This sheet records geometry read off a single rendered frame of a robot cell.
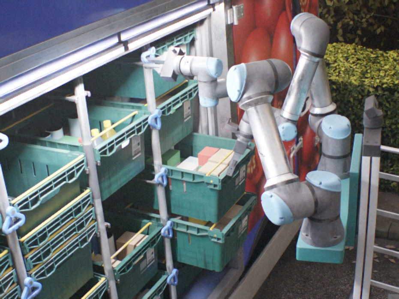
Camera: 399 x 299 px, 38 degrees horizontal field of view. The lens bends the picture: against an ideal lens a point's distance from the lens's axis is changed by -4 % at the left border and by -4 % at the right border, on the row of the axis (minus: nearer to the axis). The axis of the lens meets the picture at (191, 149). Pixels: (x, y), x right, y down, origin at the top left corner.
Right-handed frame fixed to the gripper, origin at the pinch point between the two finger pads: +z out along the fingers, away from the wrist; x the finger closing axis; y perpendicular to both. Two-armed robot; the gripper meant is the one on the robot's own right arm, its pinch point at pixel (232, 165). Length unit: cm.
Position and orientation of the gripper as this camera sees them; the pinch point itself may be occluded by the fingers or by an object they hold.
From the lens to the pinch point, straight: 253.1
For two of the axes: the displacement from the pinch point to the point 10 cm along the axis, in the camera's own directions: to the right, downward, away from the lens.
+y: 9.2, 3.8, -0.6
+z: -3.4, 8.8, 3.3
